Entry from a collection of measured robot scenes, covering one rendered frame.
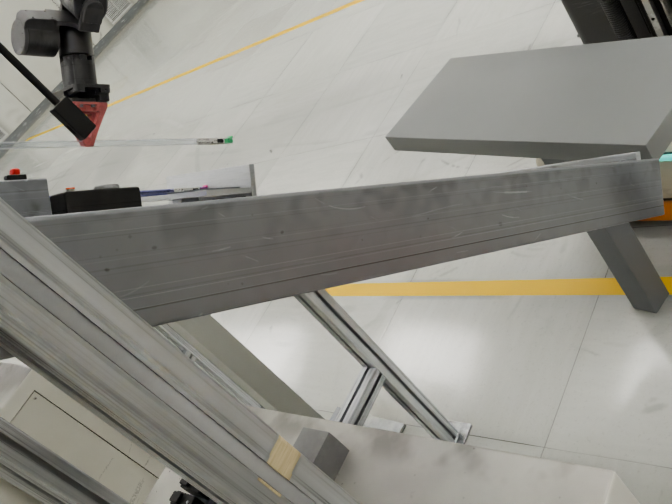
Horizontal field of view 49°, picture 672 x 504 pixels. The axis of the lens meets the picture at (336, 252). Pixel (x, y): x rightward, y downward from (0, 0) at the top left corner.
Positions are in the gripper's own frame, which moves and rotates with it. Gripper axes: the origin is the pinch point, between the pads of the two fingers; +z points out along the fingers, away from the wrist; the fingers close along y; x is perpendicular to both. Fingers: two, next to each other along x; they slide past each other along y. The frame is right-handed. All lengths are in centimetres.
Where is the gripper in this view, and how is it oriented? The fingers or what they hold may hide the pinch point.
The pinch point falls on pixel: (87, 142)
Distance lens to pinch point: 136.5
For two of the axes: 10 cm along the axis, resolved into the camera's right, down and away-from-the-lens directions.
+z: 1.0, 9.9, 0.7
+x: 7.6, -1.2, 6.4
